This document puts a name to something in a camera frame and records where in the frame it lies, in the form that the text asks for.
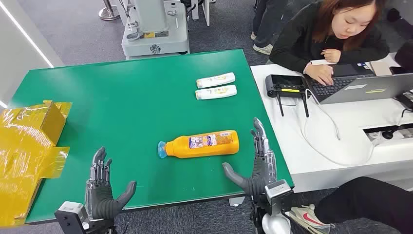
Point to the person at laptop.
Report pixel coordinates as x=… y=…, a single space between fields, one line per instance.
x=296 y=42

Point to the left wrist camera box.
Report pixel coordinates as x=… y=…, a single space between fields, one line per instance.
x=69 y=216

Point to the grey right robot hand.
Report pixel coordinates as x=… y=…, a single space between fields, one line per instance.
x=259 y=177

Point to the standing person in background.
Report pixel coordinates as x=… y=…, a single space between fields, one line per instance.
x=266 y=22

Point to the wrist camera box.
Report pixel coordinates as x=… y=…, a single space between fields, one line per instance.
x=278 y=193
x=69 y=216

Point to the yellow taped cardboard box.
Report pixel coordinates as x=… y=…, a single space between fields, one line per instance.
x=25 y=135

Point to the metal stanchion base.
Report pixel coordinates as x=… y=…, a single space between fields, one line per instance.
x=109 y=13

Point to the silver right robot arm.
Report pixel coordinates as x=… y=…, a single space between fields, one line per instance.
x=276 y=224

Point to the white bottle with yellow print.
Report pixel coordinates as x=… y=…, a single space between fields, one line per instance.
x=215 y=92
x=215 y=80

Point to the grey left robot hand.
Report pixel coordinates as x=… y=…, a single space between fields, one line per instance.
x=101 y=200

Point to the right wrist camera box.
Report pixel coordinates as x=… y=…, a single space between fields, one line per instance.
x=278 y=193

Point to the white desk leg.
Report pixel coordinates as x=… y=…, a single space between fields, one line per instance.
x=206 y=11

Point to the orange bottle with clear cap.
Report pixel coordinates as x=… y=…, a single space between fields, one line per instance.
x=184 y=148

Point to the black rounded object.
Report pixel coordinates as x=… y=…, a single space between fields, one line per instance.
x=405 y=56

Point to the black controller with antennas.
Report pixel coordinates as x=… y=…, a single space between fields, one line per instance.
x=284 y=84

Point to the grey laptop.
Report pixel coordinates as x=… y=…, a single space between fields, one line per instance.
x=364 y=90

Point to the white robot base machine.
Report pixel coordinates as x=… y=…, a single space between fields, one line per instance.
x=155 y=38

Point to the tan notebook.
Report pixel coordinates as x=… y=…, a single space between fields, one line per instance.
x=380 y=68

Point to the person with white sneaker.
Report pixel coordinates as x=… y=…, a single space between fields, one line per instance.
x=371 y=200

